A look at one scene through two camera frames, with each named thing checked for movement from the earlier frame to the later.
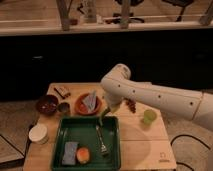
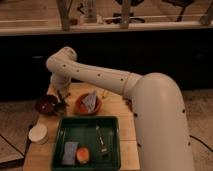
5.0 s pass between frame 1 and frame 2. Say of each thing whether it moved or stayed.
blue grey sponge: stayed
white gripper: moved
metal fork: stayed
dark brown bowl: stayed
